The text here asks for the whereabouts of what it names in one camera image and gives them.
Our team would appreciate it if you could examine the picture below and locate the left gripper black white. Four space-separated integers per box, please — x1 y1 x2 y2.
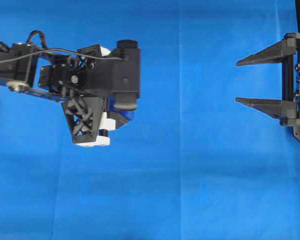
38 44 129 147

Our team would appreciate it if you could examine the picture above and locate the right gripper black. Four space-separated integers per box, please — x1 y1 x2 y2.
235 32 300 126

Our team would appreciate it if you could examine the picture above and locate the blue cube block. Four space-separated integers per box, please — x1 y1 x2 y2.
109 97 135 121

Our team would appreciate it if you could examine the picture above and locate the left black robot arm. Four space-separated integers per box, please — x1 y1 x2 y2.
0 30 141 147

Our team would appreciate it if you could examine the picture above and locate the blue table cloth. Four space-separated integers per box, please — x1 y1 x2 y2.
0 0 300 240

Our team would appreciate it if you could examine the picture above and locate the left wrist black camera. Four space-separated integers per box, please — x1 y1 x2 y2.
89 39 142 112

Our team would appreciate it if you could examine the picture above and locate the thin black camera cable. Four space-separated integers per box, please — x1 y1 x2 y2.
0 30 123 67

